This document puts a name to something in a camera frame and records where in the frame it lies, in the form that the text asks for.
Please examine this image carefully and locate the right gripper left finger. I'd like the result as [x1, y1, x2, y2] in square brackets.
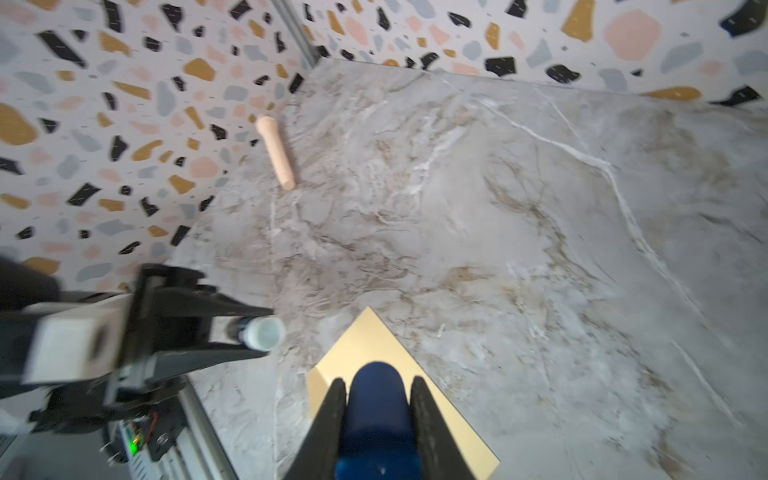
[283, 378, 347, 480]

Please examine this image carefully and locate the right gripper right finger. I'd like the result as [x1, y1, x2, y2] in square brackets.
[409, 376, 475, 480]

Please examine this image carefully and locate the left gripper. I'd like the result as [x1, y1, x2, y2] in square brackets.
[1, 263, 274, 435]

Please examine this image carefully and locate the blue glue stick cap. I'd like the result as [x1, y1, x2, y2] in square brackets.
[335, 361, 422, 479]

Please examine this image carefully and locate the yellow paper envelope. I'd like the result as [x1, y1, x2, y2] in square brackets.
[286, 308, 500, 479]

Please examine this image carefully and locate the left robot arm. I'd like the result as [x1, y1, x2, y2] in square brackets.
[1, 259, 284, 433]

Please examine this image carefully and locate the left circuit board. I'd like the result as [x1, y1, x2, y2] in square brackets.
[118, 412, 162, 462]

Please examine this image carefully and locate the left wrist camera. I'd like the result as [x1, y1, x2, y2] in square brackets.
[21, 294, 132, 385]

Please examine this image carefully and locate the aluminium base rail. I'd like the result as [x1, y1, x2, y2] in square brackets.
[115, 384, 238, 480]

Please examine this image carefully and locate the beige wooden stamp handle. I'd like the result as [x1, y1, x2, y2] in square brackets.
[255, 115, 297, 191]

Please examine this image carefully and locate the left corner aluminium post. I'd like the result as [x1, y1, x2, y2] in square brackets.
[270, 0, 320, 69]

